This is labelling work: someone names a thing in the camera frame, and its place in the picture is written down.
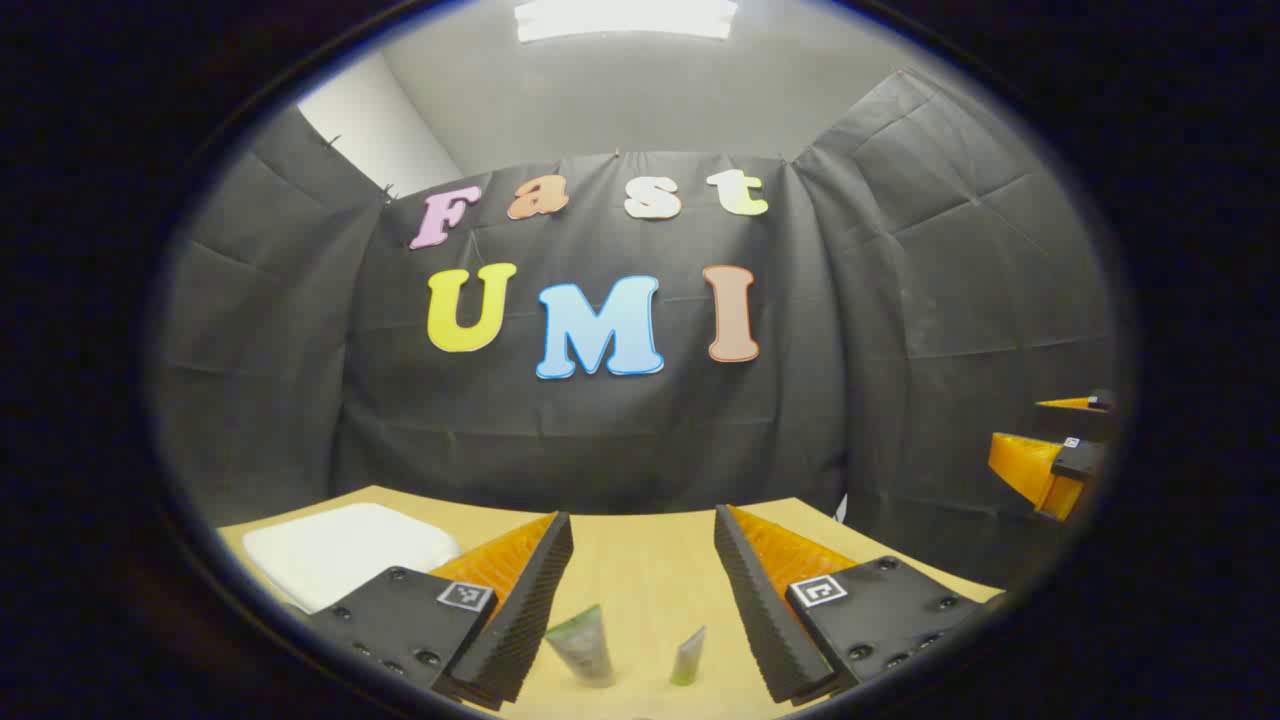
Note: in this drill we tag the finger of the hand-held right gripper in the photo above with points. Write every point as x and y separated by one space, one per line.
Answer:
1070 403
1025 465

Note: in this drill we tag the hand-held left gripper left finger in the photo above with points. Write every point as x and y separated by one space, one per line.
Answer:
530 610

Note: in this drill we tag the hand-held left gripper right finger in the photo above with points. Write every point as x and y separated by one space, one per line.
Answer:
760 620

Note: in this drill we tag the green skincare tube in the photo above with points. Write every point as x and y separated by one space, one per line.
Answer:
585 650

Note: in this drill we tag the small pale skincare tube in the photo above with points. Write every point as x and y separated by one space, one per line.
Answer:
688 660

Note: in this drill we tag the white suitcase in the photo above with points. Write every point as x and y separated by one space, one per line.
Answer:
340 555

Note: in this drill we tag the black backdrop cloth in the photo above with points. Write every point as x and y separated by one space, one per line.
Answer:
600 440

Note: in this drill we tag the ceiling light panel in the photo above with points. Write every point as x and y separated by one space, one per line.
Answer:
625 20

